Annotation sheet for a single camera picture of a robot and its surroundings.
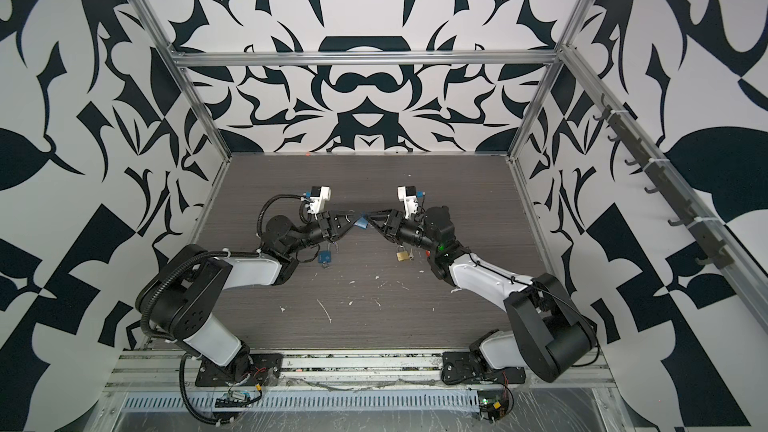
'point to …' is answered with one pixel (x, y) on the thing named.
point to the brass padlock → (402, 254)
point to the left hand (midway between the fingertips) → (361, 212)
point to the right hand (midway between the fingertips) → (368, 220)
